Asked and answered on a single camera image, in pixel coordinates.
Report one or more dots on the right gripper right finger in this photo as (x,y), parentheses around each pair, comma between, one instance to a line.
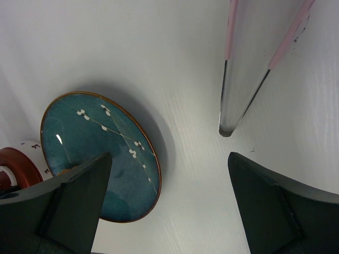
(282,215)

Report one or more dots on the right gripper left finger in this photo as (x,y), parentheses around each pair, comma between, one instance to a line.
(59,215)

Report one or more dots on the red round lid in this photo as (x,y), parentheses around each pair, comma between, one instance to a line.
(17,171)

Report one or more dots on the pink steel tongs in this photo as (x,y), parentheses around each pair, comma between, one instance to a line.
(258,35)

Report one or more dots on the round steel lunch box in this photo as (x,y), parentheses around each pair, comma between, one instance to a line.
(33,151)

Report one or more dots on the blue ceramic plate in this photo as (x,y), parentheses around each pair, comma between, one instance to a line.
(79,126)

